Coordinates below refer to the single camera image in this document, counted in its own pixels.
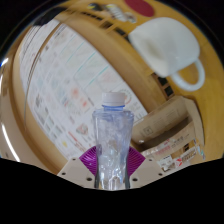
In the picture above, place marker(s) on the clear bottle with wide cap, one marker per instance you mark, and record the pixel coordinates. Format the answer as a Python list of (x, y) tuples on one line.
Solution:
[(112, 140)]

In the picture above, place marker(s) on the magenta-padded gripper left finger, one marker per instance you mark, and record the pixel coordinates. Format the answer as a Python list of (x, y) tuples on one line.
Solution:
[(75, 171)]

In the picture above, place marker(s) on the small colourful sticker card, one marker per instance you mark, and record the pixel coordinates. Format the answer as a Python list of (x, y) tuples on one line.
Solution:
[(201, 150)]

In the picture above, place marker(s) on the brown cardboard box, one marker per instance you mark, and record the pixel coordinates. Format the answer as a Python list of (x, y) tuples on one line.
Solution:
[(166, 123)]

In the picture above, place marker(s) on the white ceramic mug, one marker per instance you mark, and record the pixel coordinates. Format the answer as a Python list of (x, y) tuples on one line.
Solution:
[(163, 46)]

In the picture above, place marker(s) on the wall poster with diagram grid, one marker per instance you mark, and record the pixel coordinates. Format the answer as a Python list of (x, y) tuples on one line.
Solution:
[(60, 60)]

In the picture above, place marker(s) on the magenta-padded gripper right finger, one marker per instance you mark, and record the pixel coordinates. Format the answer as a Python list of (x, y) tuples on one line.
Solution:
[(146, 171)]

